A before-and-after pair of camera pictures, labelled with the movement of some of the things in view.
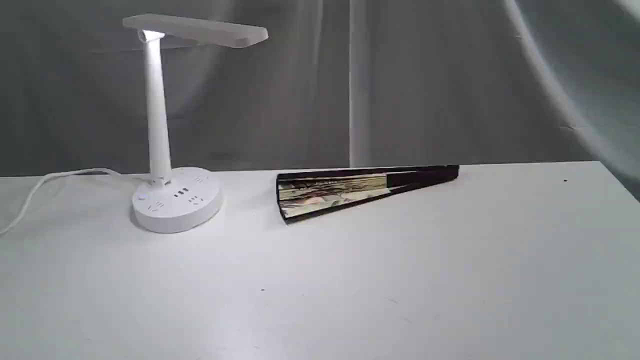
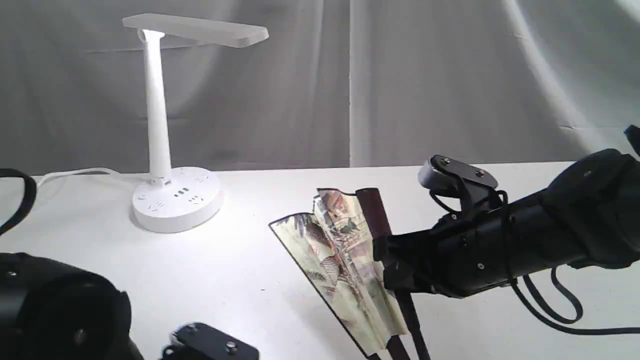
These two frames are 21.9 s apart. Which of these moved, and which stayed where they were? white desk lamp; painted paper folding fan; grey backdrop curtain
Moved: painted paper folding fan
Stayed: white desk lamp; grey backdrop curtain
